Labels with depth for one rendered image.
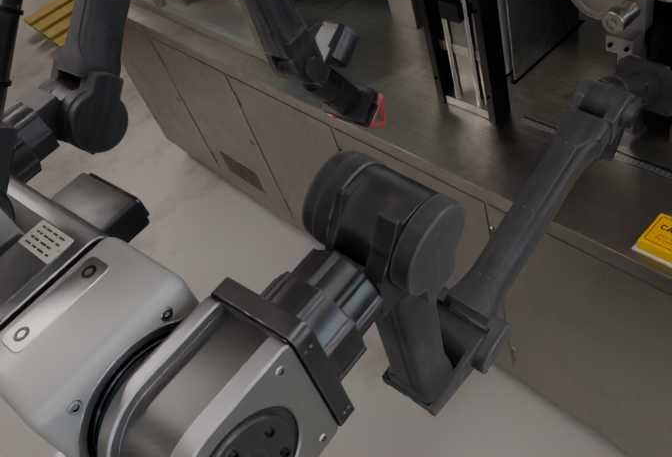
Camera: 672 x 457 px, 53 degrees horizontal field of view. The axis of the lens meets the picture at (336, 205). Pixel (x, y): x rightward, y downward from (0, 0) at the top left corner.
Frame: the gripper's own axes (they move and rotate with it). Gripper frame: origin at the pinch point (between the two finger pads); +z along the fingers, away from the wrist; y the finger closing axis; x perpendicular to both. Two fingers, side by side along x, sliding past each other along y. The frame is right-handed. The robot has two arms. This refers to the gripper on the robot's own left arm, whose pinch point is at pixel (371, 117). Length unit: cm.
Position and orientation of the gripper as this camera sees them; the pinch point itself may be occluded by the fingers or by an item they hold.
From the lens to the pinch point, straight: 131.8
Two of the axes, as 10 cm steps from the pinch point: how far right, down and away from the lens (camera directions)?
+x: -4.0, 9.1, -0.2
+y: -7.4, -3.1, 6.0
